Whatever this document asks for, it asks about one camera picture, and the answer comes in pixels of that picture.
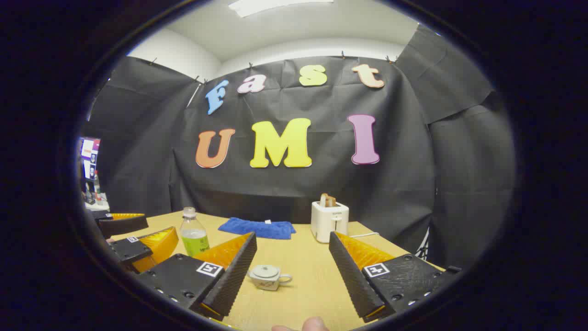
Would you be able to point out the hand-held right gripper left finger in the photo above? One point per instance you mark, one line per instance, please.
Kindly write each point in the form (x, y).
(234, 280)

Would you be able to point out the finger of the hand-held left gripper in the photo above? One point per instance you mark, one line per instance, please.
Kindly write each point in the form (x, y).
(121, 225)
(131, 250)

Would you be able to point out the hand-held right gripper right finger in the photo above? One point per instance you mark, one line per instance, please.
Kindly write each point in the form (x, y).
(351, 280)

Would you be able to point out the white ceramic teacup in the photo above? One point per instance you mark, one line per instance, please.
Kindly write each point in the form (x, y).
(268, 284)

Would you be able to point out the green label water bottle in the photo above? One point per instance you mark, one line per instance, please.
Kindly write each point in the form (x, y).
(194, 241)

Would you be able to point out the small clear bottle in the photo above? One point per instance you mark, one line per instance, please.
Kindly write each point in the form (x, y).
(97, 188)

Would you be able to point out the white side table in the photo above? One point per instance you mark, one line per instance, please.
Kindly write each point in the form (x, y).
(98, 204)

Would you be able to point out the blue towel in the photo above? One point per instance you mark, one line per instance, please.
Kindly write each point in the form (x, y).
(257, 228)

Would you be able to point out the white toaster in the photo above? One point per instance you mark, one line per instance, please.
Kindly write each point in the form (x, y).
(328, 223)

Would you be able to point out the lit computer screen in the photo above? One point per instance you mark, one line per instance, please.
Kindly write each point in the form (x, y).
(88, 158)

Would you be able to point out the bread slices in toaster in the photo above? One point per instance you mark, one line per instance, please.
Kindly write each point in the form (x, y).
(328, 200)

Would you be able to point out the ceiling light panel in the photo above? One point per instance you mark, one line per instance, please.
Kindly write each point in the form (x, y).
(275, 5)

